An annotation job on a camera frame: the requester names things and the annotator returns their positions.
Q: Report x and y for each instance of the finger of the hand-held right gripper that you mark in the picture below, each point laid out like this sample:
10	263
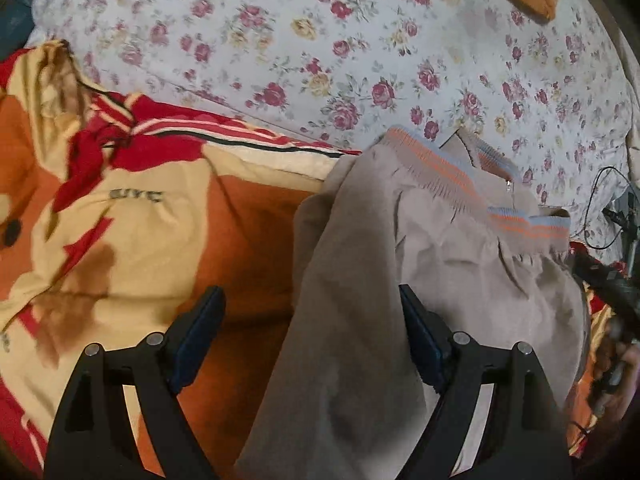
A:
614	360
607	282

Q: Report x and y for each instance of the beige jacket with striped collar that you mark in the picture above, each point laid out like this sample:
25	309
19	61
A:
360	285

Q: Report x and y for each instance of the floral bed sheet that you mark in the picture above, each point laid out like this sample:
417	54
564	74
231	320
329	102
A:
300	35

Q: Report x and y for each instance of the black electronic device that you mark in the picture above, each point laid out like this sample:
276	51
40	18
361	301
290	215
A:
622	217

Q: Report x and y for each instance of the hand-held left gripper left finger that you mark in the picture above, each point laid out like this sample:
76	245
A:
197	340

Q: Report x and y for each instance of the dark blue object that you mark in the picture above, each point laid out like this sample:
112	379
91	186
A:
12	17

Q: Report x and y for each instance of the red cream orange printed blanket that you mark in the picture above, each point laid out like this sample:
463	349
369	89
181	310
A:
150	220

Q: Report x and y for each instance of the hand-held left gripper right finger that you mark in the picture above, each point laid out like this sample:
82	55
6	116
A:
425	340

